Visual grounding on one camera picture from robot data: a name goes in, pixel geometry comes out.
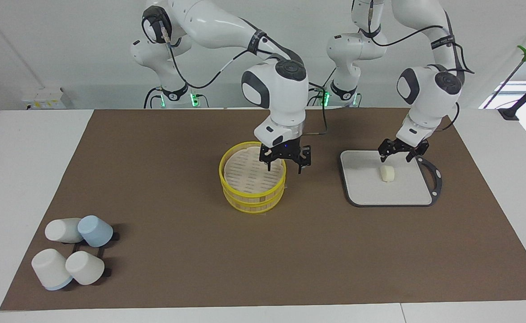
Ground yellow steamer tier white liner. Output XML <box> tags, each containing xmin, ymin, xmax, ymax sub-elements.
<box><xmin>219</xmin><ymin>141</ymin><xmax>287</xmax><ymax>199</ymax></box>

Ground yellow slatted steamer basket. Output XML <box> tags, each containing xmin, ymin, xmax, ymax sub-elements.
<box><xmin>222</xmin><ymin>179</ymin><xmax>286</xmax><ymax>214</ymax></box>

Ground white cutting board grey rim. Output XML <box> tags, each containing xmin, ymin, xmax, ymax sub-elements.
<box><xmin>339</xmin><ymin>149</ymin><xmax>443</xmax><ymax>208</ymax></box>

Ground black pole with clamp base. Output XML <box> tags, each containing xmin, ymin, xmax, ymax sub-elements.
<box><xmin>498</xmin><ymin>72</ymin><xmax>526</xmax><ymax>121</ymax></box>

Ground brown table mat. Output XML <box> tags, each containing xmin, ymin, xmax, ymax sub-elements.
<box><xmin>0</xmin><ymin>107</ymin><xmax>526</xmax><ymax>311</ymax></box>

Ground light blue plastic cup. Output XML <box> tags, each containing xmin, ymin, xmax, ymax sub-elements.
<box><xmin>78</xmin><ymin>215</ymin><xmax>114</xmax><ymax>248</ymax></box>

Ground black cup rack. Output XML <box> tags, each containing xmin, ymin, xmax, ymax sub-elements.
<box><xmin>68</xmin><ymin>231</ymin><xmax>121</xmax><ymax>279</ymax></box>

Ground white plastic cup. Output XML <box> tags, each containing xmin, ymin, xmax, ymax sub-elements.
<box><xmin>31</xmin><ymin>249</ymin><xmax>74</xmax><ymax>291</ymax></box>
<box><xmin>65</xmin><ymin>251</ymin><xmax>105</xmax><ymax>286</ymax></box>
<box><xmin>45</xmin><ymin>218</ymin><xmax>84</xmax><ymax>244</ymax></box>

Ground white box yellow labels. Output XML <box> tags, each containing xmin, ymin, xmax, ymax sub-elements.
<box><xmin>21</xmin><ymin>87</ymin><xmax>73</xmax><ymax>109</ymax></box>

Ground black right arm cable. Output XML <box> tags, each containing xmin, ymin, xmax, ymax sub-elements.
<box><xmin>160</xmin><ymin>22</ymin><xmax>263</xmax><ymax>90</ymax></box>

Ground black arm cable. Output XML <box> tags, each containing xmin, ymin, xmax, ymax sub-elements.
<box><xmin>366</xmin><ymin>0</ymin><xmax>475</xmax><ymax>133</ymax></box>
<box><xmin>160</xmin><ymin>22</ymin><xmax>263</xmax><ymax>90</ymax></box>

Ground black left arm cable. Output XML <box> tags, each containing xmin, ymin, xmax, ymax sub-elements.
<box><xmin>366</xmin><ymin>0</ymin><xmax>475</xmax><ymax>133</ymax></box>

